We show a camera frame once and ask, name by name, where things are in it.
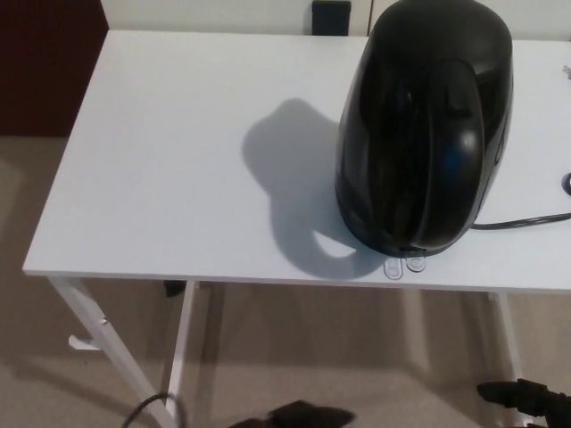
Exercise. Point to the white hook on table leg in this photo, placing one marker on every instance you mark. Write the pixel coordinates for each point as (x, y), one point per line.
(80, 344)

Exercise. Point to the white metal table leg frame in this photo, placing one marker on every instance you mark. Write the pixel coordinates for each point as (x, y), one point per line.
(111, 348)
(508, 348)

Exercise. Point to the white cabinet fronts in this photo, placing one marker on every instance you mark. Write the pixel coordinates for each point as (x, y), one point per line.
(223, 13)

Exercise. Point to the black electric kettle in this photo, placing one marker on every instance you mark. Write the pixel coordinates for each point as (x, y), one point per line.
(424, 134)

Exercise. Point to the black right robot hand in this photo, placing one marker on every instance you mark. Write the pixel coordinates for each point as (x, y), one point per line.
(526, 397)

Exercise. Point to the dark red cabinet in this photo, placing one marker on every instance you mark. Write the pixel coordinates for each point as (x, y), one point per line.
(49, 67)

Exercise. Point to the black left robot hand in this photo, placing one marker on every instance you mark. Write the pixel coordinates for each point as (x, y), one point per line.
(294, 417)

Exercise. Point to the dark round object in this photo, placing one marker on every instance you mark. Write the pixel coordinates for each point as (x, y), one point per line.
(567, 183)

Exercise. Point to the clear round kettle base button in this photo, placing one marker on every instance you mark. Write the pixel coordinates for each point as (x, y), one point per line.
(416, 263)

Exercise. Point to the black floor door stop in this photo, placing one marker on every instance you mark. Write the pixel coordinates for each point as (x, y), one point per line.
(173, 289)

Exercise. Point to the black wall-mounted box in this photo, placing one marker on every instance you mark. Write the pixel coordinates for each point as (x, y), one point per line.
(331, 17)

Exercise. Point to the clear oblong kettle base lever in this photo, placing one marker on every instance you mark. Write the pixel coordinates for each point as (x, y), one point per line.
(393, 269)

